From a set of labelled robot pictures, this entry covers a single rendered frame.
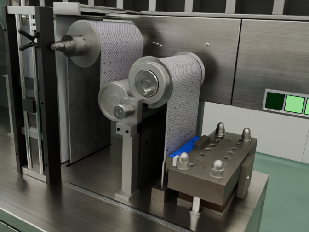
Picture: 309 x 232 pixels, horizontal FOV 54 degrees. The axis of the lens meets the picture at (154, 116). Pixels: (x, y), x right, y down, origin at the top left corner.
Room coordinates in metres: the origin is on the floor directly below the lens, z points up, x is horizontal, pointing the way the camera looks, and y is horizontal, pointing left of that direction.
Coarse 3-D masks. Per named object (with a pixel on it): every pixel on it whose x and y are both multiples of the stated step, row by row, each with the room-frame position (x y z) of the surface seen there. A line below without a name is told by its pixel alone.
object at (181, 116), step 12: (192, 96) 0.96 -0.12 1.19; (168, 108) 0.81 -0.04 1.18; (180, 108) 0.89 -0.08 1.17; (192, 108) 0.97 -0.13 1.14; (168, 120) 0.82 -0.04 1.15; (180, 120) 0.89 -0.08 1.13; (192, 120) 0.98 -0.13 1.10; (168, 132) 0.82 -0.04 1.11; (180, 132) 0.90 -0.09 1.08; (192, 132) 0.99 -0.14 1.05; (168, 144) 0.83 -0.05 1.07; (180, 144) 0.91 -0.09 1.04; (168, 156) 0.83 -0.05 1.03
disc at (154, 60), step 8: (152, 56) 0.84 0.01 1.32; (136, 64) 0.86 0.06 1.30; (160, 64) 0.82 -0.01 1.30; (168, 72) 0.81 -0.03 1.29; (128, 80) 0.87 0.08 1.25; (168, 80) 0.81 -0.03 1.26; (168, 88) 0.81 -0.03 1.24; (168, 96) 0.81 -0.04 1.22; (144, 104) 0.85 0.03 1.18; (152, 104) 0.83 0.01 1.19; (160, 104) 0.82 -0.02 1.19
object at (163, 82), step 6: (138, 66) 0.84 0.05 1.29; (144, 66) 0.83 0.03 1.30; (150, 66) 0.82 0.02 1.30; (156, 66) 0.81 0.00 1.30; (132, 72) 0.85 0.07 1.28; (138, 72) 0.84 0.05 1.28; (156, 72) 0.81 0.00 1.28; (162, 72) 0.81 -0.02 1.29; (132, 78) 0.85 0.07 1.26; (162, 78) 0.80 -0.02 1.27; (132, 84) 0.85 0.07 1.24; (162, 84) 0.80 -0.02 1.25; (132, 90) 0.85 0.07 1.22; (162, 90) 0.80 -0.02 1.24; (138, 96) 0.84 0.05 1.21; (156, 96) 0.81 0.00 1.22; (162, 96) 0.81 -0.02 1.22; (144, 102) 0.83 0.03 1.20; (150, 102) 0.82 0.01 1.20
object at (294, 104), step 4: (288, 96) 0.95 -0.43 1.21; (292, 96) 0.94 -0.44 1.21; (288, 100) 0.95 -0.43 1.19; (292, 100) 0.94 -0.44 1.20; (296, 100) 0.94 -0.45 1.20; (300, 100) 0.93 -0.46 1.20; (288, 104) 0.95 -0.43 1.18; (292, 104) 0.94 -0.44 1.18; (296, 104) 0.94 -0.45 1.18; (300, 104) 0.93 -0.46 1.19; (288, 108) 0.95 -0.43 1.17; (292, 108) 0.94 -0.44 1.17; (296, 108) 0.94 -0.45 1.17; (300, 108) 0.93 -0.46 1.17; (300, 112) 0.93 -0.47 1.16
